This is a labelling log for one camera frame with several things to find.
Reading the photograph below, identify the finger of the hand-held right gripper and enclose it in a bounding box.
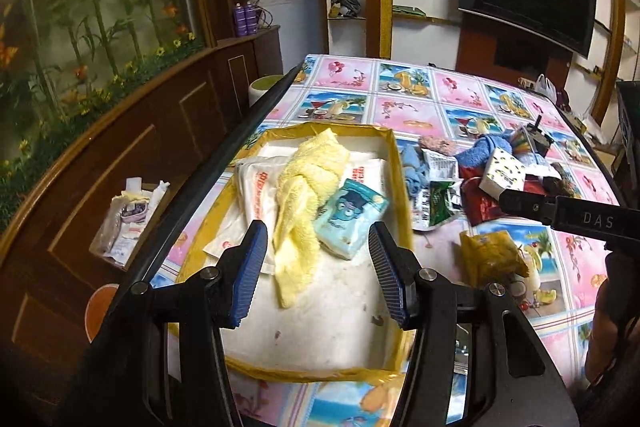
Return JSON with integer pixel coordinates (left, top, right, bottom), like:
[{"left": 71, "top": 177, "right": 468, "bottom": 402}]
[{"left": 497, "top": 188, "right": 559, "bottom": 224}]

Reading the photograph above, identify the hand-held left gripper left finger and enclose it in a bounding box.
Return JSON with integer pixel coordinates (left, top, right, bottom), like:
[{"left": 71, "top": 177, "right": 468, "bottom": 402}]
[{"left": 65, "top": 219, "right": 271, "bottom": 427}]

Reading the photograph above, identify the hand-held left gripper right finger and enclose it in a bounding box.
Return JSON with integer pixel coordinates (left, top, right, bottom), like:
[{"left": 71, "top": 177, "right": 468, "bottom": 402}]
[{"left": 368, "top": 221, "right": 582, "bottom": 427}]

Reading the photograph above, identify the white yellow-dotted tissue pack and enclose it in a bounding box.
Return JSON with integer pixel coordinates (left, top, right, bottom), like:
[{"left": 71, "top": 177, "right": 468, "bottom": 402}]
[{"left": 477, "top": 146, "right": 527, "bottom": 198}]

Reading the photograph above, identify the dark red packet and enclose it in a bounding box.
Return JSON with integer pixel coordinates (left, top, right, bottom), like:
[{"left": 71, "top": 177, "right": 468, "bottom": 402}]
[{"left": 459, "top": 177, "right": 507, "bottom": 226}]

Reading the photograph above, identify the yellow brown packet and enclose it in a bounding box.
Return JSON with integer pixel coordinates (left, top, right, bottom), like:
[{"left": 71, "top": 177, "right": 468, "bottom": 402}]
[{"left": 459, "top": 230, "right": 532, "bottom": 289}]

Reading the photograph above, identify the colourful printed pack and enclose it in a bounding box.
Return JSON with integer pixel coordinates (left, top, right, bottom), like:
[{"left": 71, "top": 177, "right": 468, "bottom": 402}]
[{"left": 509, "top": 129, "right": 539, "bottom": 156}]

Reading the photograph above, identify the teal cartoon tissue packet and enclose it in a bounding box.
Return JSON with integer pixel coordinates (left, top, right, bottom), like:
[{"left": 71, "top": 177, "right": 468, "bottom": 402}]
[{"left": 313, "top": 178, "right": 390, "bottom": 262}]

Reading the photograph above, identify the blue fluffy towel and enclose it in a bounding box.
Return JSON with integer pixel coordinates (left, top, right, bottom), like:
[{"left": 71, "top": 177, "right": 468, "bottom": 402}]
[{"left": 456, "top": 134, "right": 517, "bottom": 168}]

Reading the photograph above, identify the yellow taped storage box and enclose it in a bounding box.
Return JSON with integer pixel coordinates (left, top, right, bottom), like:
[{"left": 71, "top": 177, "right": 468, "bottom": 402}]
[{"left": 167, "top": 121, "right": 415, "bottom": 384}]

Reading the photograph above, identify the yellow fluffy towel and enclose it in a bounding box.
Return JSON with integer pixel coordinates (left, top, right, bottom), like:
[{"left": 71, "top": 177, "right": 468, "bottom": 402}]
[{"left": 272, "top": 128, "right": 352, "bottom": 309}]

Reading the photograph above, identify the person's right hand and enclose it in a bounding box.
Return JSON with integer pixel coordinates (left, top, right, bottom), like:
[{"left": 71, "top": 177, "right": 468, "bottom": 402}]
[{"left": 594, "top": 276, "right": 626, "bottom": 360}]

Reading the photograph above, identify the white bag with red print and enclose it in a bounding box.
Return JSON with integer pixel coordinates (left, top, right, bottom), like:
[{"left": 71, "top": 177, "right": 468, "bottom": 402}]
[
  {"left": 234, "top": 157, "right": 301, "bottom": 253},
  {"left": 344, "top": 158, "right": 387, "bottom": 194},
  {"left": 202, "top": 197, "right": 277, "bottom": 277}
]

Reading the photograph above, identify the black cup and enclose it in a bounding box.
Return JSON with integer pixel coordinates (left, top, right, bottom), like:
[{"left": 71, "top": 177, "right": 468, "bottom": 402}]
[{"left": 520, "top": 117, "right": 555, "bottom": 158}]

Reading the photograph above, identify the green white foil packet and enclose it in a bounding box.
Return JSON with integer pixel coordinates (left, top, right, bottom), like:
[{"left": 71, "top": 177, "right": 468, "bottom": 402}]
[{"left": 411, "top": 178, "right": 464, "bottom": 232}]

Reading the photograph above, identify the silver foil packet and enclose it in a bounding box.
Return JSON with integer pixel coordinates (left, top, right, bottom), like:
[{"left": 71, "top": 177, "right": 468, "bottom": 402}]
[{"left": 421, "top": 149, "right": 459, "bottom": 181}]

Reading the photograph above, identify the small blue cloth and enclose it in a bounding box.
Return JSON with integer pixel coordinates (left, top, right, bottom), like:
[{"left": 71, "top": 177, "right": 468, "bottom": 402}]
[{"left": 400, "top": 144, "right": 427, "bottom": 198}]

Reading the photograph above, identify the pink scrubber pad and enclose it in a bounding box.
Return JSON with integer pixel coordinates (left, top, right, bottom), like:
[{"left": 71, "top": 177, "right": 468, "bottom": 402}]
[{"left": 418, "top": 135, "right": 457, "bottom": 156}]

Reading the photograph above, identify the white plastic bag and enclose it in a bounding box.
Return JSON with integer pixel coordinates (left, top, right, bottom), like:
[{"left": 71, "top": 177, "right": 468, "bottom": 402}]
[{"left": 535, "top": 74, "right": 558, "bottom": 101}]

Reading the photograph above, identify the cardboard tray with packets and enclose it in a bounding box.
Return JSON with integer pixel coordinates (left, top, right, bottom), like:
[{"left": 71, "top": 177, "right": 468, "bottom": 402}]
[{"left": 89, "top": 178, "right": 172, "bottom": 271}]

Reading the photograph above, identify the fruit printed tablecloth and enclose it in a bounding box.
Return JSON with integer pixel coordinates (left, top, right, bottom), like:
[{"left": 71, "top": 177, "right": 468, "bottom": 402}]
[{"left": 145, "top": 53, "right": 625, "bottom": 427}]

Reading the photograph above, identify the orange round stool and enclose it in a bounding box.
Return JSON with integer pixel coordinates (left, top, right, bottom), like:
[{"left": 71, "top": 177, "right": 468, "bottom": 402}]
[{"left": 84, "top": 284, "right": 119, "bottom": 344}]

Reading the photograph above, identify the brown wooden cabinet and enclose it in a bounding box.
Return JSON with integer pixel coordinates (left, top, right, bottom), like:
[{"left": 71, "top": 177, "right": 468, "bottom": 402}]
[{"left": 0, "top": 26, "right": 284, "bottom": 427}]

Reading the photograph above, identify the green white stool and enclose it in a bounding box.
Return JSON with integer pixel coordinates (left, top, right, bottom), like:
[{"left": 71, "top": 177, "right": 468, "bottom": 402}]
[{"left": 248, "top": 75, "right": 287, "bottom": 108}]

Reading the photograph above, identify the black charger with cable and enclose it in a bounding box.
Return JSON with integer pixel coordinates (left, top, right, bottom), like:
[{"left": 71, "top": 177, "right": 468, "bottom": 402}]
[{"left": 329, "top": 0, "right": 363, "bottom": 20}]

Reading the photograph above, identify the flower wall mural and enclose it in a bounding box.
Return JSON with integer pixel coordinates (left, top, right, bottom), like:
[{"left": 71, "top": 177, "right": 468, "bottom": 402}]
[{"left": 0, "top": 0, "right": 207, "bottom": 233}]

